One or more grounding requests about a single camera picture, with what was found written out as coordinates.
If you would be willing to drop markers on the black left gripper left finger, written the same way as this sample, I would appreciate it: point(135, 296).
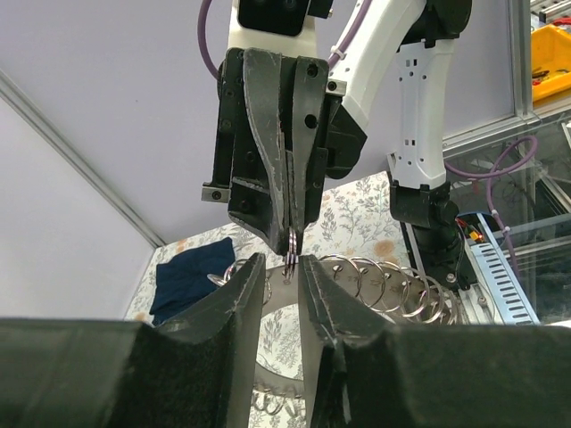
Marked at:
point(196, 370)

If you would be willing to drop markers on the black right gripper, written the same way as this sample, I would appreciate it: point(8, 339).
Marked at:
point(282, 130)

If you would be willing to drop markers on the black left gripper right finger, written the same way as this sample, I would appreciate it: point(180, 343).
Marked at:
point(360, 370)

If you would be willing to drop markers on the large metal keyring disc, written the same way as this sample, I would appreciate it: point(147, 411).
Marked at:
point(399, 295)

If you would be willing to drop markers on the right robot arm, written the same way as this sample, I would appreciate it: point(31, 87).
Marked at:
point(419, 36)

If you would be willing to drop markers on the dark blue folded cloth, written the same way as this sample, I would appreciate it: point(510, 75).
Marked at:
point(183, 281)

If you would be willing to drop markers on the yellow plastic bin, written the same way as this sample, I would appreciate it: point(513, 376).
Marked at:
point(550, 62)

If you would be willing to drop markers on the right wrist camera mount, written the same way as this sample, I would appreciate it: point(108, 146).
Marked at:
point(282, 27)

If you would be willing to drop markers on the white slotted cable duct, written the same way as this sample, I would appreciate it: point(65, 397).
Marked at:
point(496, 297)

